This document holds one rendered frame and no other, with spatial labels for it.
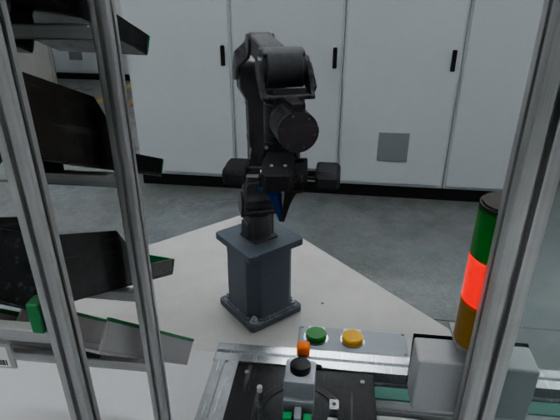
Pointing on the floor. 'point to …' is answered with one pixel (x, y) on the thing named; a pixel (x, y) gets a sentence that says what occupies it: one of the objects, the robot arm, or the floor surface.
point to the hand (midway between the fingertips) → (282, 202)
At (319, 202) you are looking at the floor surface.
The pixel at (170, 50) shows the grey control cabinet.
